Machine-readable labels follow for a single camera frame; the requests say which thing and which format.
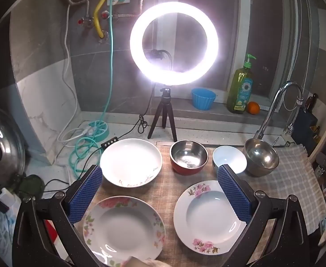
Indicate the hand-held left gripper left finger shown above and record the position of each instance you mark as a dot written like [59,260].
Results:
[86,194]

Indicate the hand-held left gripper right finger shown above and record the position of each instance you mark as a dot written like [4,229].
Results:
[234,194]

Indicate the pink flower plate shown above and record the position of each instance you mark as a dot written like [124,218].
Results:
[207,214]

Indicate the light blue ceramic bowl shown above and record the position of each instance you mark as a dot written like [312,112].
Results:
[232,155]

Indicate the large steel bowl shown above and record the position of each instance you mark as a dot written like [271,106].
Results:
[260,155]

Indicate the floral rim plate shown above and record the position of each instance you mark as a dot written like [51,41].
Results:
[124,228]

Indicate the white plate branch print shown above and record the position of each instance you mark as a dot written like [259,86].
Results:
[129,161]

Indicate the red steel bowl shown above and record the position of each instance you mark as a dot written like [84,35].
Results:
[189,155]

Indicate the black inline light controller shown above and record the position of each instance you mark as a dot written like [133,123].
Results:
[110,142]

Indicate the plaid cloth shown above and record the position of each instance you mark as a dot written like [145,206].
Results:
[168,189]

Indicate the teal round power strip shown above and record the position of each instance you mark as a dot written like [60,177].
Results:
[97,129]

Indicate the white power adapter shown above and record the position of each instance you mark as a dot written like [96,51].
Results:
[5,197]

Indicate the orange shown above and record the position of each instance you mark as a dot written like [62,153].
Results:
[253,108]

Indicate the steel pot lid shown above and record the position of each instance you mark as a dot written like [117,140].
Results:
[4,150]

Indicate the chrome faucet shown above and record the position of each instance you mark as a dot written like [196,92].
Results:
[274,108]

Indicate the green dish soap bottle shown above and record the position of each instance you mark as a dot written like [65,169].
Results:
[239,94]

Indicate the blue ribbed cup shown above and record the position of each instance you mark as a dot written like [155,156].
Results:
[203,98]

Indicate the dark knife block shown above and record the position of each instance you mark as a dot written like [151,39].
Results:
[307,122]

